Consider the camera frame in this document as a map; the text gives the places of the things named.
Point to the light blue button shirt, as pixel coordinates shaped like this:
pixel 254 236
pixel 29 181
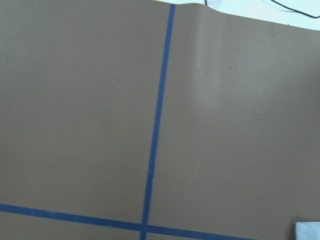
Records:
pixel 307 230

